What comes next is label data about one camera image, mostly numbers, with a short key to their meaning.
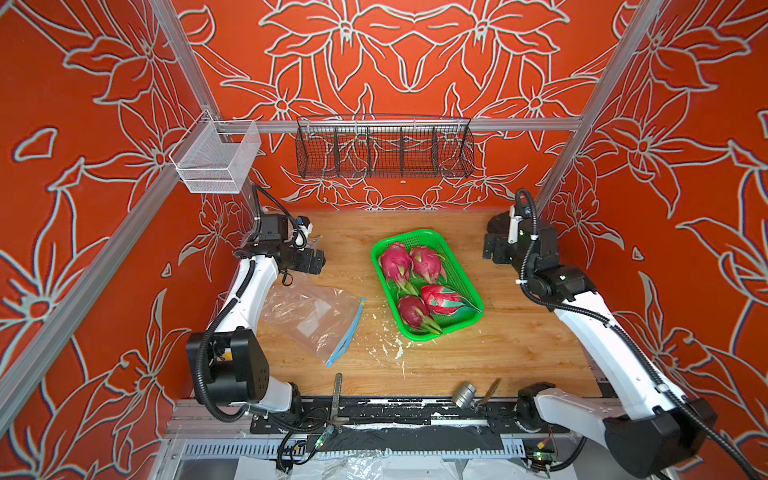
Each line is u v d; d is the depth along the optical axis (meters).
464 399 0.73
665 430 0.37
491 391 0.76
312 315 0.92
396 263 0.92
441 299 0.83
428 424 0.73
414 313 0.81
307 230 0.78
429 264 0.94
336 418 0.73
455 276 0.92
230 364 0.44
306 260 0.75
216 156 0.93
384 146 0.97
